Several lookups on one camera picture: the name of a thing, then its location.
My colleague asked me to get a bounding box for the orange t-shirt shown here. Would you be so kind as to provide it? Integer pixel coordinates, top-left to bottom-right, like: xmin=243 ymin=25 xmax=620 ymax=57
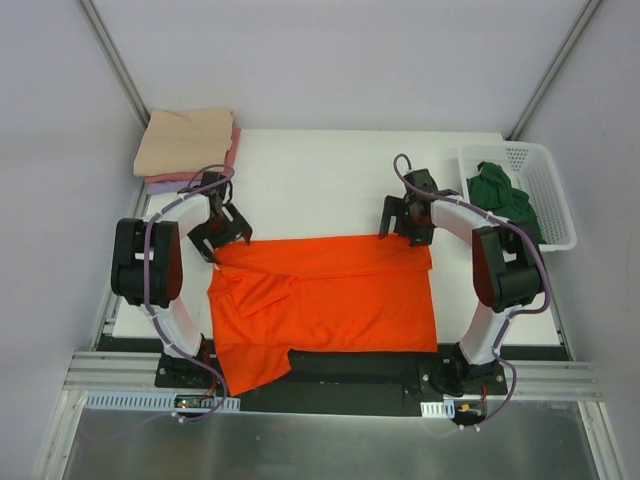
xmin=208 ymin=235 xmax=438 ymax=396

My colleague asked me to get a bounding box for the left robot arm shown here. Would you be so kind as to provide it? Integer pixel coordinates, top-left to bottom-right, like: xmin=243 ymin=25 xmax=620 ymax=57
xmin=110 ymin=164 xmax=253 ymax=389

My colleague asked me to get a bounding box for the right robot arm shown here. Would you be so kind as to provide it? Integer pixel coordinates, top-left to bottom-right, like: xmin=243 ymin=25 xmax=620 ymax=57
xmin=379 ymin=169 xmax=551 ymax=395

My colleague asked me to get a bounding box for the lavender folded t-shirt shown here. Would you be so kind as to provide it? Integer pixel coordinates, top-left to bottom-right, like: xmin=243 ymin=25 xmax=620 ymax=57
xmin=146 ymin=181 xmax=199 ymax=196

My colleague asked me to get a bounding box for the green t-shirt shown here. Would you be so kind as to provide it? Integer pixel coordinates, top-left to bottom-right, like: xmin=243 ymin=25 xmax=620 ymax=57
xmin=467 ymin=162 xmax=546 ymax=244

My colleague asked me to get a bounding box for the beige folded t-shirt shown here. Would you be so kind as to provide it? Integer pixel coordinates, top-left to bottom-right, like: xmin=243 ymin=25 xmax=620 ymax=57
xmin=133 ymin=107 xmax=234 ymax=177

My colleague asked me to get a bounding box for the pink folded t-shirt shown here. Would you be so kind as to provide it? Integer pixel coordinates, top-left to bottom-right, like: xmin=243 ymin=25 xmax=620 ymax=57
xmin=144 ymin=127 xmax=242 ymax=184

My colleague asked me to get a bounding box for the white perforated plastic basket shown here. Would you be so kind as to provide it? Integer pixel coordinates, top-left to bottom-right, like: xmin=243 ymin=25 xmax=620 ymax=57
xmin=458 ymin=142 xmax=577 ymax=252

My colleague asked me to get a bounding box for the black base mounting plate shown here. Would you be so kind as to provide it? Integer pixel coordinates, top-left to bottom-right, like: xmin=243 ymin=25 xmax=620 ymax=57
xmin=94 ymin=335 xmax=509 ymax=417

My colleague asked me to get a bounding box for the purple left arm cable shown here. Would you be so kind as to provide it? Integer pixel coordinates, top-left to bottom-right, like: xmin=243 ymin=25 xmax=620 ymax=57
xmin=141 ymin=162 xmax=236 ymax=424

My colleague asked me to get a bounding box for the right white cable duct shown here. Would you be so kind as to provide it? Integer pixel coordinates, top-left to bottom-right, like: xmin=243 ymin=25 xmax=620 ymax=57
xmin=420 ymin=399 xmax=456 ymax=419

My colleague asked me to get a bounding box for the white cable duct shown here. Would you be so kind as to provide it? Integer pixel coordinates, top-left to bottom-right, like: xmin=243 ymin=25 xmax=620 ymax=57
xmin=85 ymin=392 xmax=241 ymax=414
xmin=420 ymin=399 xmax=456 ymax=419

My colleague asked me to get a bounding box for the left white cable duct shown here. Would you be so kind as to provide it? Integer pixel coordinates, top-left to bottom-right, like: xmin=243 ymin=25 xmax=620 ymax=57
xmin=85 ymin=392 xmax=241 ymax=414

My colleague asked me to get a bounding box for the left aluminium frame post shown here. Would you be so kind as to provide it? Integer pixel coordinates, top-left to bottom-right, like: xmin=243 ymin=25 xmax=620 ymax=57
xmin=74 ymin=0 xmax=151 ymax=128

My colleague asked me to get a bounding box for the aluminium frame post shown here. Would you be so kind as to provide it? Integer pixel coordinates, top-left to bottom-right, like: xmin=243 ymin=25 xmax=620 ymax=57
xmin=74 ymin=0 xmax=151 ymax=128
xmin=504 ymin=0 xmax=606 ymax=141

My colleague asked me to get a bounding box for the right aluminium frame post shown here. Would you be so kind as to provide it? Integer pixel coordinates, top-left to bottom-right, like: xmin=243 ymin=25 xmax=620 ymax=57
xmin=504 ymin=0 xmax=606 ymax=141

